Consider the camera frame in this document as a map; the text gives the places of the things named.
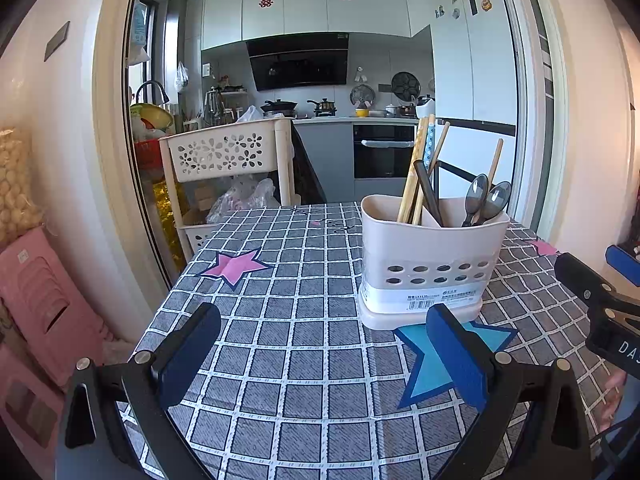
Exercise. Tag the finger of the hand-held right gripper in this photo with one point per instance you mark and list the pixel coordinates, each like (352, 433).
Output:
(625, 262)
(575, 275)

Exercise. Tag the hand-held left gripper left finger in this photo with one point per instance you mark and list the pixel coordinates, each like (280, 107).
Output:
(192, 355)

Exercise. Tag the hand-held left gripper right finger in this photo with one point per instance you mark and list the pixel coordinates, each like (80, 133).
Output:
(460, 360)

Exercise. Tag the beige plastic cutlery holder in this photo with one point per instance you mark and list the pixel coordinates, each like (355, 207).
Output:
(425, 255)

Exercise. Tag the black chopstick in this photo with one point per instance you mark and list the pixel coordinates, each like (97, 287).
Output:
(427, 190)

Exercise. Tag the plain wooden chopstick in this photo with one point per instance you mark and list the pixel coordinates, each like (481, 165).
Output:
(440, 145)

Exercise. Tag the blue patterned wooden chopstick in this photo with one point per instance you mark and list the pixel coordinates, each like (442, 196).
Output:
(429, 150)

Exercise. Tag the yellow patterned wooden chopstick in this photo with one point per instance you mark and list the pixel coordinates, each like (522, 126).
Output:
(412, 170)

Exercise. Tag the grey checked tablecloth with stars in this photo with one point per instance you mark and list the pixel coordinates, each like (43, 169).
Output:
(300, 360)

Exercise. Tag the gold foil bag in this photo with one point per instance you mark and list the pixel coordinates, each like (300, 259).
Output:
(167, 215)

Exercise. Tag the pink plastic stool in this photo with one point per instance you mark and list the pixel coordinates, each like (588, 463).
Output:
(45, 300)
(25, 410)

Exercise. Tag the clear plastic bag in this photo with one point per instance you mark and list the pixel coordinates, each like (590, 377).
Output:
(245, 202)

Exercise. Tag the beige plastic rack cart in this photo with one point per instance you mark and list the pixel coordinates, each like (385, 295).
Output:
(215, 152)

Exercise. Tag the red basket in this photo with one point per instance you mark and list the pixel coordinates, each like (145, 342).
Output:
(149, 154)

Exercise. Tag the black built-in oven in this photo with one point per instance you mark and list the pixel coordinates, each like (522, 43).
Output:
(380, 160)

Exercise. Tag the yellow green dish basket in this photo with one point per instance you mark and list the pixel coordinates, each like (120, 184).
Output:
(152, 120)

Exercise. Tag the grey kitchen counter cabinet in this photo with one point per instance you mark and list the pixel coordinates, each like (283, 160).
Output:
(330, 160)

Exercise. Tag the bag of white puffs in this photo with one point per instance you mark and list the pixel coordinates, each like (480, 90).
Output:
(17, 185)

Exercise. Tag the metal kettle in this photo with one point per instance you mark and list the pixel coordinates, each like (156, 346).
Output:
(214, 107)

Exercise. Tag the white refrigerator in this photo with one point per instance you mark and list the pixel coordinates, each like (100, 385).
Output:
(450, 60)

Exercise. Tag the dark round hanging trivet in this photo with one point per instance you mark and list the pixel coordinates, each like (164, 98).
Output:
(405, 84)

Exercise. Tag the black frying pan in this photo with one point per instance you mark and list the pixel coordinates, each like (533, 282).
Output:
(279, 107)

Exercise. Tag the curved kitchen faucet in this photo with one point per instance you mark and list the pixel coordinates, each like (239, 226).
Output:
(150, 83)

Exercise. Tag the hanging white plastic bag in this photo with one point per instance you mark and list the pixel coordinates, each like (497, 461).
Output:
(181, 79)

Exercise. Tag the grey round hanging trivet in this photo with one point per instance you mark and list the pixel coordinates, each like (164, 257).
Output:
(362, 95)

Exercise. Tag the cooking pot with lid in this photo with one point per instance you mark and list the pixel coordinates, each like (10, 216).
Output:
(322, 108)

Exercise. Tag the black range hood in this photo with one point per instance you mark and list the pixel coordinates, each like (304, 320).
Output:
(300, 67)

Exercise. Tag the white upper kitchen cabinets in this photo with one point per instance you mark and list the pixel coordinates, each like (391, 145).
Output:
(300, 10)

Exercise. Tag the grey wall switch plate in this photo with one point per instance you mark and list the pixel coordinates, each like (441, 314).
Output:
(57, 41)

